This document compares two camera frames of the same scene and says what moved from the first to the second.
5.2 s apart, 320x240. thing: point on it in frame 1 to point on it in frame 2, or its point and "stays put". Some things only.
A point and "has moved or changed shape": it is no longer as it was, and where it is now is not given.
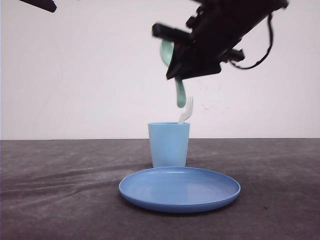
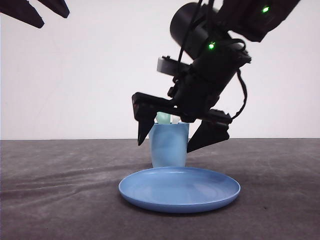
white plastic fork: x=187 y=111 has moved or changed shape
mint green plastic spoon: x=166 y=47 to x=162 y=118
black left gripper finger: x=49 y=5 to x=23 y=10
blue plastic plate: x=176 y=189 stays put
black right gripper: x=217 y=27 to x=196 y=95
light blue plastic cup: x=169 y=143 stays put
